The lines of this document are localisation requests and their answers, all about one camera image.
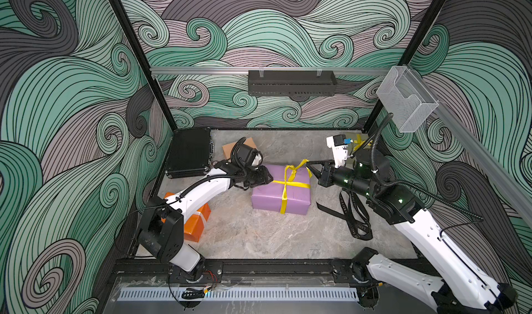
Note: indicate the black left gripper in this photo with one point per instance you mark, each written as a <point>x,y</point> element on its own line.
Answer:
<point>262,172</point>

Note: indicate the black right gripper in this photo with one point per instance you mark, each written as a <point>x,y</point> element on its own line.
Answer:
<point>325,175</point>

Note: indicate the purple gift box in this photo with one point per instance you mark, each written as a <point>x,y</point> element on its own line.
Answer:
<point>268,197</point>

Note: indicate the yellow ribbon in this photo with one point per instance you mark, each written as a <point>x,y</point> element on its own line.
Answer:
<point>358,142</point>
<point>296,194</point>

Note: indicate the black ribbon gold lettering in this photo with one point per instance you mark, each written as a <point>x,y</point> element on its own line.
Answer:
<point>353,213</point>

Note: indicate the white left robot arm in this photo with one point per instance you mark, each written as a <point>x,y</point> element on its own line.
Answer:
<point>161,228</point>

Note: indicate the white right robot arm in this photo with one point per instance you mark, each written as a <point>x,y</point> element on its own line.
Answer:
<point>460,285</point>

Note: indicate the orange gift box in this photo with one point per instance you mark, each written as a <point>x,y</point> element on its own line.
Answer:
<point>193,228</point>

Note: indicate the black case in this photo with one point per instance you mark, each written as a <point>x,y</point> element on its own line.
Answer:
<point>189,153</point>

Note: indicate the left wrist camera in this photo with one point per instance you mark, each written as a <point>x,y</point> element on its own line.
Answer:
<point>247,155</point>

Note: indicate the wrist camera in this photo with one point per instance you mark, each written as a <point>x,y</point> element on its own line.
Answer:
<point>339,144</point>
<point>247,155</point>

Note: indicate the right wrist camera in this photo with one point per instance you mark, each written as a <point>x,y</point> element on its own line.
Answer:
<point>339,144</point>

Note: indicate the black perforated wall tray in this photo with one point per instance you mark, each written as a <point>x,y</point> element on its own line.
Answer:
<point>296,84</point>

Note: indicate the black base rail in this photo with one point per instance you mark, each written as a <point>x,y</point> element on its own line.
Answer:
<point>340,271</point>

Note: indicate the clear acrylic wall holder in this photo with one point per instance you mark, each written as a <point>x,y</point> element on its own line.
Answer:
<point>404,93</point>

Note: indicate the black frame post right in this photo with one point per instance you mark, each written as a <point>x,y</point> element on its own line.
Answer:
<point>426,23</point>

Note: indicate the black frame post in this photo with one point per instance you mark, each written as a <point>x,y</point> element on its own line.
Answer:
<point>426,23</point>
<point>127,27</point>

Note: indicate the white slotted cable duct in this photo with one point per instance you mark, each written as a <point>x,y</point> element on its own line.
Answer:
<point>253,294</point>

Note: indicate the aluminium rail right wall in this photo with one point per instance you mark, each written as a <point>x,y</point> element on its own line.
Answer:
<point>493,132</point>

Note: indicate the black frame post left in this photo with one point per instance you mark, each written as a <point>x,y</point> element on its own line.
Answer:
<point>127,27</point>

